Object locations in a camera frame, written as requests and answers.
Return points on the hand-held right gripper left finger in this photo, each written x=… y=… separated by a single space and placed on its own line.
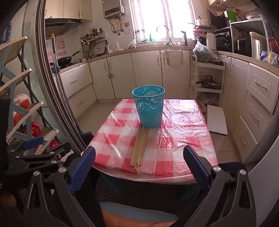
x=81 y=168

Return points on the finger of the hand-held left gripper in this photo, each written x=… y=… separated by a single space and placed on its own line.
x=33 y=142
x=43 y=159

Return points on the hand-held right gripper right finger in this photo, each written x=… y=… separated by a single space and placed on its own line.
x=196 y=165

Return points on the light wooden chopstick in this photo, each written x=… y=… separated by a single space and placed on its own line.
x=157 y=152

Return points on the bundle of wooden chopsticks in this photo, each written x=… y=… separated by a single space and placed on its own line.
x=139 y=148

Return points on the teal perforated plastic basket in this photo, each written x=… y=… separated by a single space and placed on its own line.
x=150 y=109

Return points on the red patterned slipper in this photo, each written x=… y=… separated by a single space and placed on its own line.
x=32 y=129

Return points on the dark blue plastic object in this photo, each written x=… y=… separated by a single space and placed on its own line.
x=86 y=139

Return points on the orange white plush slipper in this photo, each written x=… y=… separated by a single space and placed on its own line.
x=21 y=102

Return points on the blue cream shoe rack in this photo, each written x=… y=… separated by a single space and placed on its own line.
x=13 y=87

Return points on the red checked tablecloth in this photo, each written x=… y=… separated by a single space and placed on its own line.
x=117 y=139

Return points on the white board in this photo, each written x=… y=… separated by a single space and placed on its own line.
x=216 y=120

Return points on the blue cushion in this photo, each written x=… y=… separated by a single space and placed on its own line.
x=130 y=209

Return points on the cream drawer cabinet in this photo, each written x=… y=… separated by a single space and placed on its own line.
x=76 y=87
x=257 y=98

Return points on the person's bare leg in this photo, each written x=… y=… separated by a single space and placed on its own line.
x=135 y=221

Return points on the dark cooking pot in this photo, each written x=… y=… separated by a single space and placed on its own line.
x=208 y=84

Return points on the black frying pan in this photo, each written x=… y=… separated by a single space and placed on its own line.
x=64 y=60

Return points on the white trolley rack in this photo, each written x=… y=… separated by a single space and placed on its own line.
x=220 y=72

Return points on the white hanging trash bin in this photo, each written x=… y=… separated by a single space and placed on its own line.
x=173 y=57

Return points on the cream kitchen base cabinet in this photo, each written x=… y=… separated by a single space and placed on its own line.
x=141 y=69

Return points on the plastic bag of greens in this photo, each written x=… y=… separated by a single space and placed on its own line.
x=202 y=52

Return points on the knotted plastic bag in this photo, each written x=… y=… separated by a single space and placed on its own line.
x=109 y=49
x=131 y=44
x=118 y=47

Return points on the range hood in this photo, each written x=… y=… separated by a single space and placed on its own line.
x=61 y=25

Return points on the white thermos jug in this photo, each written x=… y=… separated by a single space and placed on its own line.
x=211 y=41

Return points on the black countertop oven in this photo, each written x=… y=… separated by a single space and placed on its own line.
x=223 y=42

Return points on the black rice cooker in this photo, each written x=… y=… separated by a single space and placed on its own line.
x=242 y=47

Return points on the dark small faucet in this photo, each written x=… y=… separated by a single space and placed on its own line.
x=184 y=37

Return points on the blue packet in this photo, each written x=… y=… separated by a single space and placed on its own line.
x=264 y=55

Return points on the green bottle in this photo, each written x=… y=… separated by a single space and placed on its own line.
x=151 y=38

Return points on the white electric water boiler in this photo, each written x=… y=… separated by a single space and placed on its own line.
x=257 y=44

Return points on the chrome sink faucet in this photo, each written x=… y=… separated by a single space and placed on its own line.
x=167 y=30

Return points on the red pan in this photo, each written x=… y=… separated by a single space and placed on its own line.
x=275 y=45

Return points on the white pot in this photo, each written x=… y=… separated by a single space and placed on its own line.
x=201 y=21

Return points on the black box appliance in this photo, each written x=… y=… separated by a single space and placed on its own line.
x=218 y=20

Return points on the kitchen window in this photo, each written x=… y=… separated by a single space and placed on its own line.
x=170 y=19

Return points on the white counter shelf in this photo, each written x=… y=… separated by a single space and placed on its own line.
x=248 y=23

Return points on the green cutting board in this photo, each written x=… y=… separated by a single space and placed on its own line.
x=232 y=15

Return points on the red wall sticker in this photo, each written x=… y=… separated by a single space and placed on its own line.
x=61 y=47

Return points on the wall utensil rack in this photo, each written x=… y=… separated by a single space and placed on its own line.
x=93 y=43

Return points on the cream wall cabinet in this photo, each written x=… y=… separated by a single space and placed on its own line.
x=72 y=9

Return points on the wall gas water heater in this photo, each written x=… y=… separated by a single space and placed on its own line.
x=112 y=8

